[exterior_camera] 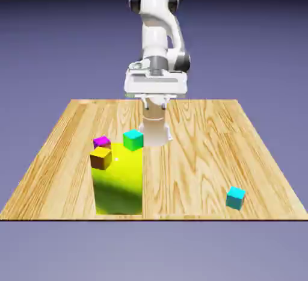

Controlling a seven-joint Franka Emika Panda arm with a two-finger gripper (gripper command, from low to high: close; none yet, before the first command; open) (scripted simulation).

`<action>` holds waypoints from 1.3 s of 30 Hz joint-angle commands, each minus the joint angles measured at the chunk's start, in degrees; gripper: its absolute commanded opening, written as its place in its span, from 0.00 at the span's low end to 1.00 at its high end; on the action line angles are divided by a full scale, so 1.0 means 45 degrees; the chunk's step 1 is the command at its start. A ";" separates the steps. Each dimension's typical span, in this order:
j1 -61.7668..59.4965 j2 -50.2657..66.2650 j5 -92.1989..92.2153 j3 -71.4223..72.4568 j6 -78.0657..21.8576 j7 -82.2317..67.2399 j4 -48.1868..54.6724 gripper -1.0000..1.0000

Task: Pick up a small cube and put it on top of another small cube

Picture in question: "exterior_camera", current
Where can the small orange cube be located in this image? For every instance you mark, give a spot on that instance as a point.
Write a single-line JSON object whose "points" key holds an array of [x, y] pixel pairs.
{"points": [[101, 158]]}

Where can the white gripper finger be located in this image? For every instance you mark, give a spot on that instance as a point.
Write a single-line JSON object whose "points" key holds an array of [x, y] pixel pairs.
{"points": [[164, 102], [145, 103]]}

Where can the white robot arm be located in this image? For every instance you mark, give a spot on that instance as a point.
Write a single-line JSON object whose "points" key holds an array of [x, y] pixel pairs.
{"points": [[156, 25]]}

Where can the large yellow box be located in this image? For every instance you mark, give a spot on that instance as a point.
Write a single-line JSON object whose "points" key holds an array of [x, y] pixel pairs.
{"points": [[119, 180]]}

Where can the small magenta cube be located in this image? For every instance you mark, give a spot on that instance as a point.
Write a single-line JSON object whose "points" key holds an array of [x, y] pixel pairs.
{"points": [[102, 142]]}

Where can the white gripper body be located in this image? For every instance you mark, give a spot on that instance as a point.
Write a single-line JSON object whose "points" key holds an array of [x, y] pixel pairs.
{"points": [[156, 84]]}

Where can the small green cube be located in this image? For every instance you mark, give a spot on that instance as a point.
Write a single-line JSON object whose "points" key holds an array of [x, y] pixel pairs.
{"points": [[133, 139]]}

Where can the small cyan cube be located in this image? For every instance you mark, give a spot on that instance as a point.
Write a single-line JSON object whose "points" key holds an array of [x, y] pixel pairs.
{"points": [[235, 198]]}

